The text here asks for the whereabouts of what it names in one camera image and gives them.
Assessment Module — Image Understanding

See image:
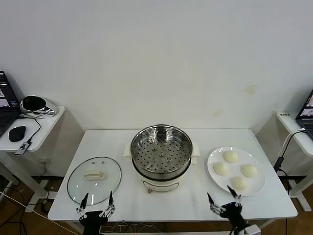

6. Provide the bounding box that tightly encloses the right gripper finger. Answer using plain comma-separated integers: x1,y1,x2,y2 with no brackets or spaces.
226,185,243,209
206,192,225,216

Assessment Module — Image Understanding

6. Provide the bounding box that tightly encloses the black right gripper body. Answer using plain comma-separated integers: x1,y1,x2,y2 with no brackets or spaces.
220,202,250,230

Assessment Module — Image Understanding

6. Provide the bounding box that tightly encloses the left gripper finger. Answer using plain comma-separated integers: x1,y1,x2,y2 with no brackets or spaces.
99,190,116,218
75,192,89,219

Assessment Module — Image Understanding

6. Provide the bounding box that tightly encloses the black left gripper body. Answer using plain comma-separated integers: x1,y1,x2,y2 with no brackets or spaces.
78,211,108,235

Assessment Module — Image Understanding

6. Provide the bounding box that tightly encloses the white steamed baozi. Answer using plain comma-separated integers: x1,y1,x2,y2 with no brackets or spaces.
223,150,239,163
213,161,229,176
241,164,259,178
231,176,249,191

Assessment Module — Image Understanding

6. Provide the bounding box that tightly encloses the round glass pot lid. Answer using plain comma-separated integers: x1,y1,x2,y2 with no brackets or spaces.
67,156,122,206

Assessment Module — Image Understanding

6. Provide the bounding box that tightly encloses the perforated steel steamer basket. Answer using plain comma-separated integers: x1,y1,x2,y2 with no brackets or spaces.
130,124,193,175

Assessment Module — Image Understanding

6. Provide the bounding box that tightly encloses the round white plate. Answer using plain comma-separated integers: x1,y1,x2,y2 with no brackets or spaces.
207,146,267,196

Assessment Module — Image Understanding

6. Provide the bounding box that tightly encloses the black power adapter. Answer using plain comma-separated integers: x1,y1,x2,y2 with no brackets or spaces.
273,156,284,173

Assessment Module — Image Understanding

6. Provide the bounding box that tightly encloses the grey usb hub adapter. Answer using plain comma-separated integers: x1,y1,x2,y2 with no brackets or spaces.
15,141,32,156

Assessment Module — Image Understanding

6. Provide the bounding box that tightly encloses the white side table with mouse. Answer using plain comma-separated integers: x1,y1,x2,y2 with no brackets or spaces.
0,105,85,216

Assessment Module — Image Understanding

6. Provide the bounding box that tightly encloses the white side table with label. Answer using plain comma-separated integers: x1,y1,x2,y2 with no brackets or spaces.
255,111,313,211

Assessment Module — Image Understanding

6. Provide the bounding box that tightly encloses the black computer mouse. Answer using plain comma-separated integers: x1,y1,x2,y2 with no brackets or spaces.
8,125,26,142

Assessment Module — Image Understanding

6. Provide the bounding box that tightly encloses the grey laptop with image windows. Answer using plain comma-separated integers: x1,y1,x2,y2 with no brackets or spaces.
295,89,313,138

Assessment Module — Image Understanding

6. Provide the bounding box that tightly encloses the silver chrome headset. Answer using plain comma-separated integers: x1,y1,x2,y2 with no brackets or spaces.
19,95,58,119

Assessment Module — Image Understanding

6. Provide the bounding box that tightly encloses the black laptop with dark screen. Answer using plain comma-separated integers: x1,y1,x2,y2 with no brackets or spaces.
0,70,22,138

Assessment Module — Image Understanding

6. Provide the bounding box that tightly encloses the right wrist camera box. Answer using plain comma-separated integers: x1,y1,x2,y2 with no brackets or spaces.
244,225,261,235

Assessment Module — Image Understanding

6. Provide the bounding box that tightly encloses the white cable bundle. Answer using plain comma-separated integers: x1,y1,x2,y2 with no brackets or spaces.
101,220,159,233

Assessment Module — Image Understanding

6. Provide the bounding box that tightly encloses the white main table frame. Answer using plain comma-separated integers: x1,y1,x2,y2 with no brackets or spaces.
96,215,277,235

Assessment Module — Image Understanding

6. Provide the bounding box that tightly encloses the black adapter cable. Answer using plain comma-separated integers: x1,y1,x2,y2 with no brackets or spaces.
278,168,296,196

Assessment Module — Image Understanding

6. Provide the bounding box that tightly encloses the grey white laptop cable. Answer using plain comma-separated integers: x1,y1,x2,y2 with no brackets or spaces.
278,127,306,160

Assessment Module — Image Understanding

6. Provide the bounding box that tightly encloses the thin black hub cable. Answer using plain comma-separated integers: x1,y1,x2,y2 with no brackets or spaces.
16,115,42,144

